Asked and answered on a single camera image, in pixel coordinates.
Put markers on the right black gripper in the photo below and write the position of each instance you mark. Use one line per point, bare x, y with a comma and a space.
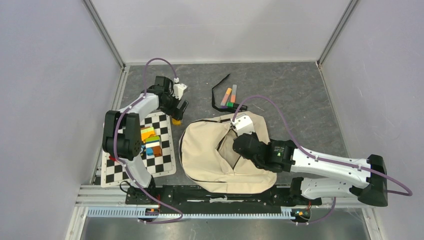
253, 135

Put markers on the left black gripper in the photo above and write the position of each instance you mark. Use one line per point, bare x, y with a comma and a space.
175, 113

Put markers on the cream canvas backpack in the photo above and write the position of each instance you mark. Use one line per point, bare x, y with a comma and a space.
207, 157

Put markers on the green marker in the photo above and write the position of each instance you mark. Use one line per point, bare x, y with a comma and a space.
236, 106

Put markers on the coral highlighter pen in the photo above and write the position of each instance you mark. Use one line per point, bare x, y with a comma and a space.
233, 93

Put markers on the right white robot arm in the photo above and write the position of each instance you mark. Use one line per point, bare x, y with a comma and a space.
339, 177

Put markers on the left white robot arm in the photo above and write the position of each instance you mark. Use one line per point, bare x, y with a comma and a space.
122, 137

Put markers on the yellow cube block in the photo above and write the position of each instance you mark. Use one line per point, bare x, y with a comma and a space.
176, 122

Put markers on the colourful block stack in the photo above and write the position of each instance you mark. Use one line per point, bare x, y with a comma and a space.
151, 142

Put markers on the checkered chess mat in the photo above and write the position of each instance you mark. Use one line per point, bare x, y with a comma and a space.
110, 173

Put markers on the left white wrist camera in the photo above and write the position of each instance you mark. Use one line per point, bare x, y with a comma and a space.
178, 88

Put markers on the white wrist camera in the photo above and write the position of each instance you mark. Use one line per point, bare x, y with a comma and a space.
178, 88
243, 124

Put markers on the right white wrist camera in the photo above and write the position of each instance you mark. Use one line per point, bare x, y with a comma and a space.
243, 124

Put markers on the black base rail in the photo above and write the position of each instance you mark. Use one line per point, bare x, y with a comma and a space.
195, 200

